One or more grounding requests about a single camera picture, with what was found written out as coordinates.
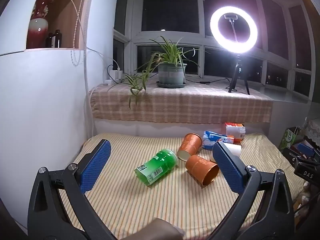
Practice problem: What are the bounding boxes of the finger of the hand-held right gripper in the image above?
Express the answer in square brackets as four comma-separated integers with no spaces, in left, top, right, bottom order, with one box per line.
[296,142,317,157]

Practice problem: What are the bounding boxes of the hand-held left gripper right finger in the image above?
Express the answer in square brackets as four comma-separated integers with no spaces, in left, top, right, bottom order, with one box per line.
[207,141,296,240]

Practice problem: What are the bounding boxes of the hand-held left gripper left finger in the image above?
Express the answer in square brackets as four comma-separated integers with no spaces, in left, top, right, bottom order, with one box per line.
[27,139,113,240]

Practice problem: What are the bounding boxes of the white paper cup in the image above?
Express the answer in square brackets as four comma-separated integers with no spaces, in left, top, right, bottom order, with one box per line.
[209,141,242,163]

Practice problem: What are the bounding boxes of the orange paper cup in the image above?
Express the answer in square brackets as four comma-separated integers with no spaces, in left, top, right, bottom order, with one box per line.
[177,133,202,162]
[185,154,220,187]

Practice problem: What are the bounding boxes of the green plastic cup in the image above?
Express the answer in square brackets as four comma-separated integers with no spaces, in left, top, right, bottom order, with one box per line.
[134,149,178,186]

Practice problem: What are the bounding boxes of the green cardboard box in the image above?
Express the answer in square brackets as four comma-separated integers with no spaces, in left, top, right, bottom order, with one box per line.
[278,127,302,152]

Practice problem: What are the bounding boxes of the white lace cloth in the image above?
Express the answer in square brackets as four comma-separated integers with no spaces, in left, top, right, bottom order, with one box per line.
[306,117,320,146]

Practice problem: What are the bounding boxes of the blue snack packet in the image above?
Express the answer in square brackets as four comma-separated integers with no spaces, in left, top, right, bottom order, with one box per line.
[201,131,235,150]

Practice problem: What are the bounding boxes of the white and red carton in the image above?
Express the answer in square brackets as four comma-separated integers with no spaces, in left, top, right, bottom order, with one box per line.
[224,122,246,144]

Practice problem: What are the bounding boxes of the striped cloth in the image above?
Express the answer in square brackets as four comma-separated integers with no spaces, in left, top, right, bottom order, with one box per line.
[59,132,305,240]

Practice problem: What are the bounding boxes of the checked cloth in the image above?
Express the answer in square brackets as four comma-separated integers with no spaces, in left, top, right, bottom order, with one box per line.
[89,76,274,124]

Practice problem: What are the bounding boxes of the brown rounded object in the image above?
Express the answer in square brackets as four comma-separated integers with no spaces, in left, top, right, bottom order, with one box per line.
[119,217,186,240]

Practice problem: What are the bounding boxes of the white charger plug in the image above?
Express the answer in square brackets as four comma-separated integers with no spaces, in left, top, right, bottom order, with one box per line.
[110,67,123,81]

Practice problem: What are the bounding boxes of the black tripod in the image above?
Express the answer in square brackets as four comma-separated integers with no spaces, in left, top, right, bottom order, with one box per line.
[228,54,251,95]

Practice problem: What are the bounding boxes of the dark pot saucer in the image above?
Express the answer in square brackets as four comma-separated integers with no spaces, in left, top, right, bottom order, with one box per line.
[156,80,187,89]

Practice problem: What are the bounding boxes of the grey-green flower pot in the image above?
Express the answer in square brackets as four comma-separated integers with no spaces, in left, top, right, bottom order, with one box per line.
[157,62,187,85]

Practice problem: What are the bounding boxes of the spider plant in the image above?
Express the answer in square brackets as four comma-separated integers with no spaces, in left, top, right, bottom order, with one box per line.
[107,36,211,109]

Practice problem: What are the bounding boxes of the red and white vase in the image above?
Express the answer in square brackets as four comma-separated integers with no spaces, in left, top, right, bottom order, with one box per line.
[26,0,54,49]

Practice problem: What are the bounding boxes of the black cable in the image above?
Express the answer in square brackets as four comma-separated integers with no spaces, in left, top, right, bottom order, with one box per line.
[186,77,232,85]

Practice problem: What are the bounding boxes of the white cable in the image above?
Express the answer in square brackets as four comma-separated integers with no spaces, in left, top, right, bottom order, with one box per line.
[59,0,119,136]

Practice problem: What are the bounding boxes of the white bead cord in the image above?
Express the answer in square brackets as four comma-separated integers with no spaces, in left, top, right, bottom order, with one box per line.
[71,0,91,67]

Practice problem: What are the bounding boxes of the white window frame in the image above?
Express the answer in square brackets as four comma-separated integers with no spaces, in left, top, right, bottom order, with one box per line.
[113,0,313,103]

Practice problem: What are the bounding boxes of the ring light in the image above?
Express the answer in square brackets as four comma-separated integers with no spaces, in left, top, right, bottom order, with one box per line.
[209,6,258,54]

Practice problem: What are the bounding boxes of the wooden wall niche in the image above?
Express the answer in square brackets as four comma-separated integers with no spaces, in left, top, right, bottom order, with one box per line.
[26,0,96,50]

